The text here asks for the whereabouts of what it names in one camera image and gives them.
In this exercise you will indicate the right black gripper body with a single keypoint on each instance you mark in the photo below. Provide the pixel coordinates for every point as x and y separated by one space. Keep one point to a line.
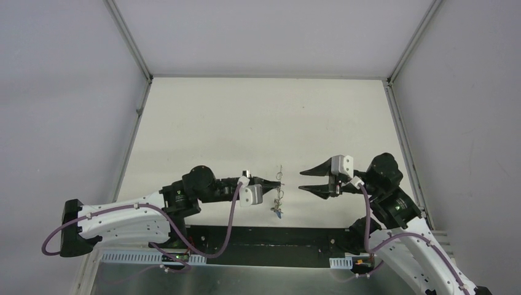
343 185

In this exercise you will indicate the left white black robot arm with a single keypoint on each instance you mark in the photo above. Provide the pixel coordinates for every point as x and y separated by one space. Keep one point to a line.
157 217

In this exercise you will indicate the right aluminium frame post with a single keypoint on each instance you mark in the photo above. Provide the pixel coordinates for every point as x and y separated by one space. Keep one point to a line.
415 39

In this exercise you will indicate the right white slotted cable duct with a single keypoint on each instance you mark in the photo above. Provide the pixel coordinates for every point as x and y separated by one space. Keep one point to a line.
341 263

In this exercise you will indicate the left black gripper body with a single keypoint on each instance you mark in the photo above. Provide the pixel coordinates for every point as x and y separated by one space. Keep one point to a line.
251 175

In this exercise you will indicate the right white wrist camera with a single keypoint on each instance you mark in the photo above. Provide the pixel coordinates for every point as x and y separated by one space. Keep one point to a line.
342 165

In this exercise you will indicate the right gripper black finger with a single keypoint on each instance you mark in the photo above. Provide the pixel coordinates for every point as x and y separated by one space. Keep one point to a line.
323 191
323 169

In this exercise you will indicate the white slotted cable duct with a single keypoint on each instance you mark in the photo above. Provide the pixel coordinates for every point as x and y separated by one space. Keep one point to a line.
341 263
150 257

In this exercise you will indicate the aluminium frame post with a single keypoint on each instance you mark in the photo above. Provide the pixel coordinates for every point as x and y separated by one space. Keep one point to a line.
128 38
415 39

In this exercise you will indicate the large silver carabiner keyring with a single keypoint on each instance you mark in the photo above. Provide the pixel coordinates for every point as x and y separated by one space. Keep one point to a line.
277 203

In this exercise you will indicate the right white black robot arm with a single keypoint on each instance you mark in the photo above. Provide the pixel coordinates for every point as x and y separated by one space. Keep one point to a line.
393 227

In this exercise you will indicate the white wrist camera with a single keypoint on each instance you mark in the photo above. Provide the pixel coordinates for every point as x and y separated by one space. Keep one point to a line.
250 200
342 165

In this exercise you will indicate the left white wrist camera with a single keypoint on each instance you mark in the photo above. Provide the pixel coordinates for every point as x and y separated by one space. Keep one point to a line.
250 200

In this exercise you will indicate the left white slotted cable duct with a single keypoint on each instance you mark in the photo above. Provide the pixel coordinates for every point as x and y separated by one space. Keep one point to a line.
150 257

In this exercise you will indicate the left aluminium frame post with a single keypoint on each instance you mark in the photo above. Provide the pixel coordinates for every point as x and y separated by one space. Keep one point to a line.
128 38

